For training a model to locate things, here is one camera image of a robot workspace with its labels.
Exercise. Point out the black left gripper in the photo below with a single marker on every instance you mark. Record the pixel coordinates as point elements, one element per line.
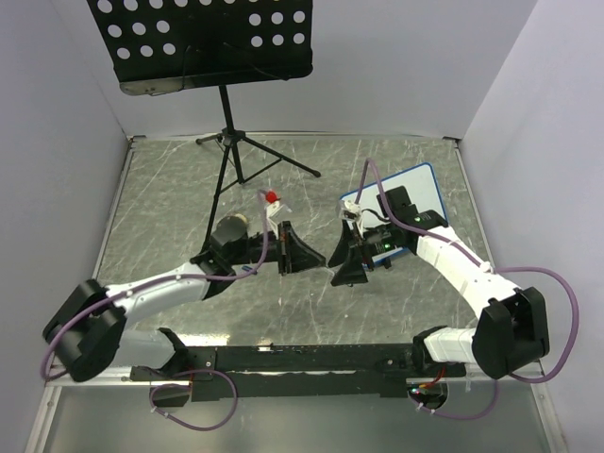
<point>293,253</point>

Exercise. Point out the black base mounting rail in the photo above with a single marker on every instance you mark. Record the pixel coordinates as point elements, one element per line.
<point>296,370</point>

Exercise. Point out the wooden microphone toy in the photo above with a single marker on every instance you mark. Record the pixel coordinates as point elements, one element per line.
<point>239,217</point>

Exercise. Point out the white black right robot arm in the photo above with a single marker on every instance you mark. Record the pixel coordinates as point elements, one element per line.
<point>512,329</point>

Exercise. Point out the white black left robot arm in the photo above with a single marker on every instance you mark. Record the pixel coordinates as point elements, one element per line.
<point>88,329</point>

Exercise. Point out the blue framed whiteboard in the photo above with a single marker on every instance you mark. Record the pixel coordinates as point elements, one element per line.
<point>422,188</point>

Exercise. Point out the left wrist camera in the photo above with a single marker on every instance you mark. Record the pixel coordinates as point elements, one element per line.
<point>276,210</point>

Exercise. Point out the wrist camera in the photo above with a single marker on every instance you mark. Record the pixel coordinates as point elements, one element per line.
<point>349,210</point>
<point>276,210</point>

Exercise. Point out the black music stand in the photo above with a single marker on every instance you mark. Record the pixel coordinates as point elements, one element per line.
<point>164,47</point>

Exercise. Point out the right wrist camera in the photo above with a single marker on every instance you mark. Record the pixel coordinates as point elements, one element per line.
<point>349,210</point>

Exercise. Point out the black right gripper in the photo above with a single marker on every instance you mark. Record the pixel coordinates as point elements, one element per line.
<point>352,272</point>

